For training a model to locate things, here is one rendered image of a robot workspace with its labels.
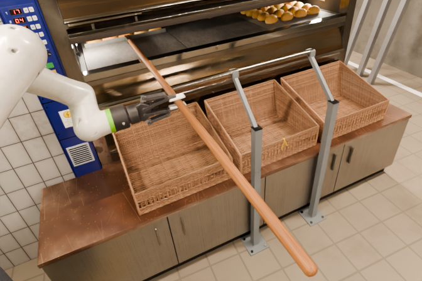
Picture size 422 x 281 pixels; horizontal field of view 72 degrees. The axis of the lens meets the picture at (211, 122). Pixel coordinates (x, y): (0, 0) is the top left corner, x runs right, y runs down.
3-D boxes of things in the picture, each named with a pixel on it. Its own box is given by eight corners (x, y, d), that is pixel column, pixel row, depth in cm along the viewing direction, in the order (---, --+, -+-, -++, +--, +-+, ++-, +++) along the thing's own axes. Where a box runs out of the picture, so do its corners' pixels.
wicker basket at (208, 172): (120, 162, 183) (108, 126, 168) (201, 134, 201) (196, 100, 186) (138, 217, 146) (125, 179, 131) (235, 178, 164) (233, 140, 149)
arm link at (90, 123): (81, 148, 109) (74, 140, 99) (72, 119, 112) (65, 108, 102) (118, 137, 114) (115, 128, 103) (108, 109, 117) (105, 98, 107)
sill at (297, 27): (83, 78, 157) (81, 71, 155) (339, 19, 212) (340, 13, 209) (85, 83, 152) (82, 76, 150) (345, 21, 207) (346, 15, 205)
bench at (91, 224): (74, 243, 204) (41, 185, 171) (338, 138, 277) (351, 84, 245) (79, 324, 160) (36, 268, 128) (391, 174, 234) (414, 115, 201)
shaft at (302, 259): (319, 275, 59) (321, 266, 57) (308, 281, 58) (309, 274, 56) (132, 42, 189) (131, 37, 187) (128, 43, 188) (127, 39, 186)
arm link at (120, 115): (118, 137, 108) (112, 116, 103) (113, 121, 117) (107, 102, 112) (134, 132, 110) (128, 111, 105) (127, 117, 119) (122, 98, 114)
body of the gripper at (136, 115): (123, 101, 112) (146, 95, 115) (128, 120, 117) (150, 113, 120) (127, 110, 106) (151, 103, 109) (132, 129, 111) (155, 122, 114)
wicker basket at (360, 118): (276, 110, 220) (278, 76, 205) (333, 91, 237) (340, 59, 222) (321, 144, 183) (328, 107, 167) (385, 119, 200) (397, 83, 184)
